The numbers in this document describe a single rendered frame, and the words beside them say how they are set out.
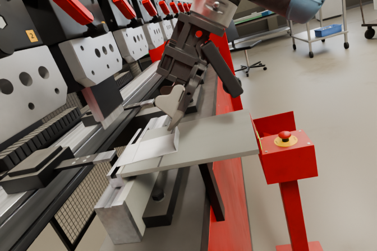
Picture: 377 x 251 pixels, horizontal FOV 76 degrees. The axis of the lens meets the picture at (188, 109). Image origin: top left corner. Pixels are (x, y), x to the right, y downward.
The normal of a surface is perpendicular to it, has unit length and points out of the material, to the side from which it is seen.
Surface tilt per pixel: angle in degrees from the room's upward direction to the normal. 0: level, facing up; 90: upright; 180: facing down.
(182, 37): 89
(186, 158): 0
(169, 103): 80
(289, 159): 90
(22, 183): 90
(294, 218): 90
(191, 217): 0
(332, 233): 0
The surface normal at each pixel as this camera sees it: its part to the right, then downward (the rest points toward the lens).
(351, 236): -0.29, -0.90
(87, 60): 0.95, -0.22
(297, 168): -0.10, 0.38
